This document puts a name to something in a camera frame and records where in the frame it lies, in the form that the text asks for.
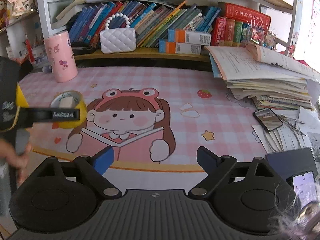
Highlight yellow tape roll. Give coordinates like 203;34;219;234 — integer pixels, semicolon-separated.
50;90;87;129

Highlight person's left hand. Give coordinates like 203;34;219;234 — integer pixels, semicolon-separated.
1;139;33;185

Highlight red hanging tassel doll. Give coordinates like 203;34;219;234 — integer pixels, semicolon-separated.
24;34;35;65

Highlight white pen organizer box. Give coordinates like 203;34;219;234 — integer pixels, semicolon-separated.
6;36;48;68

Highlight pink cylindrical pen holder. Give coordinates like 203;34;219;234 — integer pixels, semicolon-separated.
44;31;78;83

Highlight black power bank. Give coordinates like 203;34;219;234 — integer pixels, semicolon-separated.
265;147;318;180

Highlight small black phone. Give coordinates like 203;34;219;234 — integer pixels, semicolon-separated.
253;108;284;132

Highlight pink cartoon desk mat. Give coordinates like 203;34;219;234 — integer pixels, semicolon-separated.
20;67;266;190

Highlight smartphone with lit screen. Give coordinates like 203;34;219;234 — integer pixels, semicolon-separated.
292;171;319;207

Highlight stack of papers and workbooks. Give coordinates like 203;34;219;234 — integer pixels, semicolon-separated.
205;45;319;109

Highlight white quilted pearl handbag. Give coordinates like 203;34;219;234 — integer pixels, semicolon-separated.
100;12;136;54

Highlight orange blue white box lower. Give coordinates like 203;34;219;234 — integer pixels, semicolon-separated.
158;39;201;55

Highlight orange blue white box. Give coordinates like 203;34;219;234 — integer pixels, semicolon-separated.
158;39;201;55
168;29;212;46

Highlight orange blue white box upper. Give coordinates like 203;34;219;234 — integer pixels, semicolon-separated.
168;29;212;46

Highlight row of books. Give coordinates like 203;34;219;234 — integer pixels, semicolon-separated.
69;0;221;48

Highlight red dictionary book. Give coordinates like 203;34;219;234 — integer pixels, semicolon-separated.
218;2;271;30

